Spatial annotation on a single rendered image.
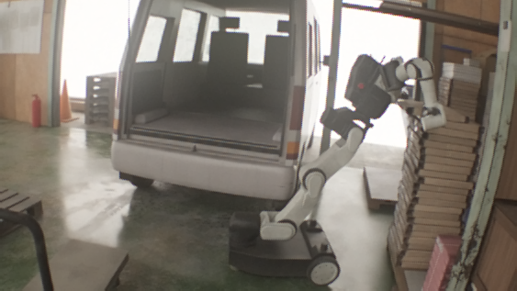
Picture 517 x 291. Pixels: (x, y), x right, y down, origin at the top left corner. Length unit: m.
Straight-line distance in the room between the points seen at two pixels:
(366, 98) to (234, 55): 2.70
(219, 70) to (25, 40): 3.49
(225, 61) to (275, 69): 0.59
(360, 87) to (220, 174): 1.17
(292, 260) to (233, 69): 2.89
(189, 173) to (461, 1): 3.74
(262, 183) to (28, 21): 4.97
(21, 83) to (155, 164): 4.23
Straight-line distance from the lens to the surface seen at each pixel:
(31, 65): 6.56
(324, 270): 2.33
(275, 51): 4.58
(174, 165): 2.89
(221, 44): 4.72
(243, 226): 2.34
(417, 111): 2.22
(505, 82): 1.43
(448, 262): 1.98
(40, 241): 1.32
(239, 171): 2.76
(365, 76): 2.23
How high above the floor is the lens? 1.31
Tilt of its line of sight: 13 degrees down
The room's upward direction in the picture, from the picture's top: 5 degrees clockwise
